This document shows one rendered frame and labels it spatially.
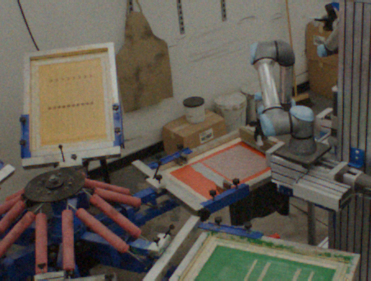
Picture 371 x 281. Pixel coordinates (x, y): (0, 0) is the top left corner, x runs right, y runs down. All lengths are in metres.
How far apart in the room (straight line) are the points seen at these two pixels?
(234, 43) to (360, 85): 3.16
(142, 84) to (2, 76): 1.23
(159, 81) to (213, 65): 0.65
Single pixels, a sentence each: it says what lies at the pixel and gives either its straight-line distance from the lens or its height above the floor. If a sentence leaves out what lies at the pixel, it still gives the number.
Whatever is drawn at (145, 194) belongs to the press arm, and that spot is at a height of 1.04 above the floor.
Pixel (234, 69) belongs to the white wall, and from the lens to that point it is 6.13.
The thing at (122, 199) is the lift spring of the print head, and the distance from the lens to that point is 3.20.
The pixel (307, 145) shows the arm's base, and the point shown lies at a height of 1.31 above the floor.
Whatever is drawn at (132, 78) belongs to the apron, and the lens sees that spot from 5.40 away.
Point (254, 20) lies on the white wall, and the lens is 6.15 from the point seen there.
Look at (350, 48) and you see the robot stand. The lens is 2.97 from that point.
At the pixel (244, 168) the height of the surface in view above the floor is 0.96.
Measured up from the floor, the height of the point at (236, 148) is 0.95.
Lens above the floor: 2.84
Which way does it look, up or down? 31 degrees down
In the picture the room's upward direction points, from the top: 6 degrees counter-clockwise
